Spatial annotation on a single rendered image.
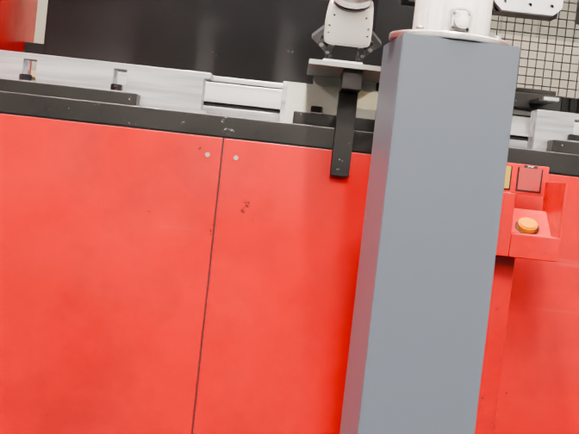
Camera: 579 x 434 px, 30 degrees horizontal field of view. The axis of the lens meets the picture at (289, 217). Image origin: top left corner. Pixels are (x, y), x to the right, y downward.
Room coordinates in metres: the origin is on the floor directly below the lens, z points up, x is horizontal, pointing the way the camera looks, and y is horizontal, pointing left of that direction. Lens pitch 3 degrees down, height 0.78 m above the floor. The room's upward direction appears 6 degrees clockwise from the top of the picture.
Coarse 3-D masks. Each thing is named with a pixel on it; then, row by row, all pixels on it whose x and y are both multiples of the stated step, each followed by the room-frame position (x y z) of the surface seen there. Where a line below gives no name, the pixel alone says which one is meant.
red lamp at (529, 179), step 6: (522, 168) 2.18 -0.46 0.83; (528, 168) 2.18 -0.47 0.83; (522, 174) 2.18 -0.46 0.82; (528, 174) 2.18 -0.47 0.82; (534, 174) 2.18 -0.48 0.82; (540, 174) 2.18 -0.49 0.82; (522, 180) 2.18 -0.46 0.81; (528, 180) 2.18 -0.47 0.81; (534, 180) 2.18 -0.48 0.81; (522, 186) 2.18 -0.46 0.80; (528, 186) 2.18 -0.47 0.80; (534, 186) 2.18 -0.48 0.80
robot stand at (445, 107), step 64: (384, 64) 1.76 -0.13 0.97; (448, 64) 1.62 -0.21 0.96; (512, 64) 1.63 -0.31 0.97; (384, 128) 1.69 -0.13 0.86; (448, 128) 1.62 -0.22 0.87; (384, 192) 1.62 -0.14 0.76; (448, 192) 1.62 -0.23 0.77; (384, 256) 1.62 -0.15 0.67; (448, 256) 1.62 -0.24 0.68; (384, 320) 1.62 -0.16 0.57; (448, 320) 1.63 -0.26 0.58; (384, 384) 1.62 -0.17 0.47; (448, 384) 1.63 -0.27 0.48
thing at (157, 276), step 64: (0, 128) 2.27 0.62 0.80; (64, 128) 2.28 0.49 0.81; (128, 128) 2.28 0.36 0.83; (0, 192) 2.27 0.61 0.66; (64, 192) 2.28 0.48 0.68; (128, 192) 2.28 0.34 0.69; (192, 192) 2.28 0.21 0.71; (256, 192) 2.28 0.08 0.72; (320, 192) 2.28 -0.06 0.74; (576, 192) 2.28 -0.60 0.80; (0, 256) 2.27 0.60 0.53; (64, 256) 2.28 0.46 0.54; (128, 256) 2.28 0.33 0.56; (192, 256) 2.28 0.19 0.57; (256, 256) 2.28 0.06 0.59; (320, 256) 2.28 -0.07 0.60; (576, 256) 2.28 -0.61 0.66; (0, 320) 2.27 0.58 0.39; (64, 320) 2.28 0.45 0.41; (128, 320) 2.28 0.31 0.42; (192, 320) 2.28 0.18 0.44; (256, 320) 2.28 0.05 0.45; (320, 320) 2.28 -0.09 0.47; (512, 320) 2.28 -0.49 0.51; (576, 320) 2.28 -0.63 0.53; (0, 384) 2.27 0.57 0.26; (64, 384) 2.28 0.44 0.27; (128, 384) 2.28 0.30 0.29; (192, 384) 2.28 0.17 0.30; (256, 384) 2.28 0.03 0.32; (320, 384) 2.28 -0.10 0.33; (512, 384) 2.28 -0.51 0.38; (576, 384) 2.28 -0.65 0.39
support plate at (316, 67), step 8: (312, 64) 2.15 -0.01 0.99; (320, 64) 2.15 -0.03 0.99; (328, 64) 2.15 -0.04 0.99; (336, 64) 2.15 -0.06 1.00; (344, 64) 2.15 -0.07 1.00; (352, 64) 2.15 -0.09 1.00; (312, 72) 2.34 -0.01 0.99; (320, 72) 2.32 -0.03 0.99; (328, 72) 2.30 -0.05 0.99; (336, 72) 2.28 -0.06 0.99; (368, 72) 2.20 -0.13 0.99; (376, 72) 2.18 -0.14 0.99; (368, 80) 2.38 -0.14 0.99; (376, 80) 2.36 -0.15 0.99
